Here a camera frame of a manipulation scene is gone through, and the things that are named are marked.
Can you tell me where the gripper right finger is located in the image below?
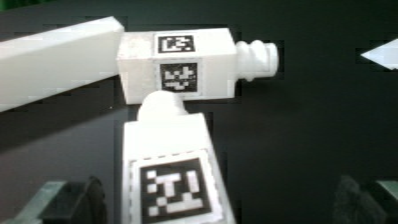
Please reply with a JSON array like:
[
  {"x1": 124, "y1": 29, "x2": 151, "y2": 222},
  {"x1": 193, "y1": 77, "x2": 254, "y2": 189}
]
[{"x1": 332, "y1": 176, "x2": 398, "y2": 224}]

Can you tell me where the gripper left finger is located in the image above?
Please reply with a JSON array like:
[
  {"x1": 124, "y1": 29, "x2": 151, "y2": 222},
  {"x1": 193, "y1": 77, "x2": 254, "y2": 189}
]
[{"x1": 1, "y1": 176, "x2": 108, "y2": 224}]

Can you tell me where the white square table top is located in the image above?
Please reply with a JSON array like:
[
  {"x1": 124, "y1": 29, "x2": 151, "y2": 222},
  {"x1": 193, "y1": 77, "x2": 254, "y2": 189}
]
[{"x1": 360, "y1": 39, "x2": 398, "y2": 70}]

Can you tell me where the white leg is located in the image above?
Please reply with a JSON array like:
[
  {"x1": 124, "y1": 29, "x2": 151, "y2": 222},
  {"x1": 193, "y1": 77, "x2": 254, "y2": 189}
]
[
  {"x1": 117, "y1": 28, "x2": 278, "y2": 104},
  {"x1": 120, "y1": 91, "x2": 236, "y2": 224}
]

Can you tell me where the white block left edge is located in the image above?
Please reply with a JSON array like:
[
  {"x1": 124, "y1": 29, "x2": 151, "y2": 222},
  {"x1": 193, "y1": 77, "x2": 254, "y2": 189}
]
[{"x1": 0, "y1": 17, "x2": 124, "y2": 112}]

